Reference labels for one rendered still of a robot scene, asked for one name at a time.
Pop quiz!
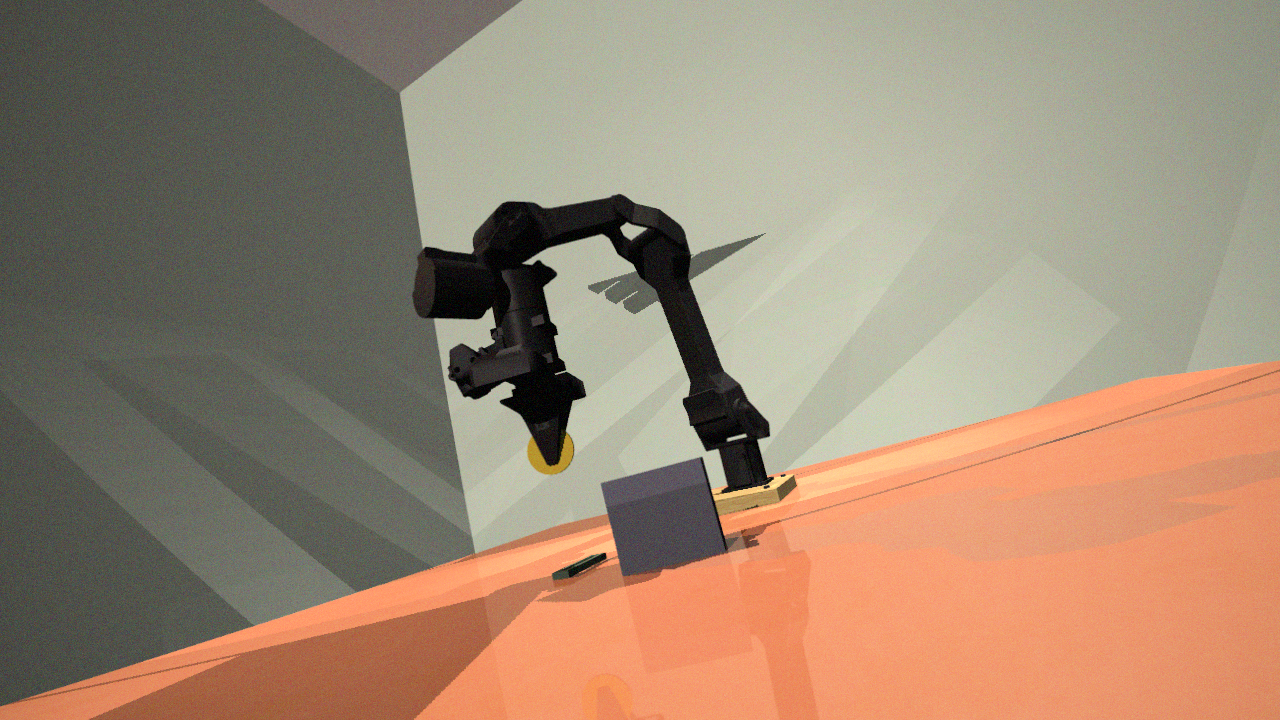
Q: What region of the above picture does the gold coin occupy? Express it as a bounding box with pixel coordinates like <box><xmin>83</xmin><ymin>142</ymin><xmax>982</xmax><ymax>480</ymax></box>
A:
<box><xmin>529</xmin><ymin>429</ymin><xmax>573</xmax><ymax>474</ymax></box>

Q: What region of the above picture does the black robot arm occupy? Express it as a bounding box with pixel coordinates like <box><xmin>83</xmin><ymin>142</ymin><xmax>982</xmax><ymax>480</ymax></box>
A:
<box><xmin>412</xmin><ymin>193</ymin><xmax>774</xmax><ymax>493</ymax></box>

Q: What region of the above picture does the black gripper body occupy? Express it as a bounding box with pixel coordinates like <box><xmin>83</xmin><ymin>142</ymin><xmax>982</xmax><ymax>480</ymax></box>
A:
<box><xmin>468</xmin><ymin>307</ymin><xmax>586</xmax><ymax>400</ymax></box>

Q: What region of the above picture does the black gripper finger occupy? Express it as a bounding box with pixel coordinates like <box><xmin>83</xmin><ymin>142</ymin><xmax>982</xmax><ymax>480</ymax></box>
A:
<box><xmin>561</xmin><ymin>391</ymin><xmax>575</xmax><ymax>432</ymax></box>
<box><xmin>500</xmin><ymin>386</ymin><xmax>564</xmax><ymax>465</ymax></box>

